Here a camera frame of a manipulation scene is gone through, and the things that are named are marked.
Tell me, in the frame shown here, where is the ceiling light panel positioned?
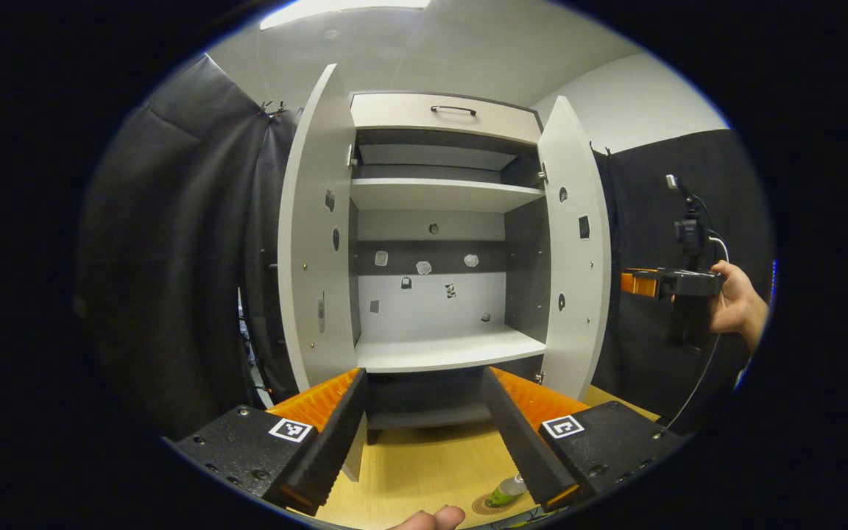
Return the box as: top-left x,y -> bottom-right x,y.
258,0 -> 432,32

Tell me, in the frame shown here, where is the white cabinet drawer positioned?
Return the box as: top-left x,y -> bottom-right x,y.
350,93 -> 544,146

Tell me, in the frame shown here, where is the white cabinet shelf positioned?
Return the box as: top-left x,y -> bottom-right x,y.
355,326 -> 547,374
350,177 -> 546,213

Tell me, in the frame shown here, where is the white cabinet door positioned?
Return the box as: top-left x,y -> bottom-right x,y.
537,96 -> 612,402
278,63 -> 367,483

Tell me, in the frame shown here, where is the white cabinet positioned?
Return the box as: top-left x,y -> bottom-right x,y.
349,91 -> 551,446

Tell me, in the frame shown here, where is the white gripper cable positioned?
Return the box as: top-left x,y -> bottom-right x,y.
661,234 -> 731,431

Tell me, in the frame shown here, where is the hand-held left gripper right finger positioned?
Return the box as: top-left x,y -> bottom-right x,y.
481,366 -> 682,514

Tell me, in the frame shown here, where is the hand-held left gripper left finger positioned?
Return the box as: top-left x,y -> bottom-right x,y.
172,368 -> 370,516

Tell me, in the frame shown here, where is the round brown coaster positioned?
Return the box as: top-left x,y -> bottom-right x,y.
470,492 -> 537,517

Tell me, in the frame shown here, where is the green bottle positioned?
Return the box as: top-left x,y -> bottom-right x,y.
487,473 -> 529,509

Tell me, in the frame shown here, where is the black backdrop cloth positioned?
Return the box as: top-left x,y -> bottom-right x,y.
74,53 -> 776,442

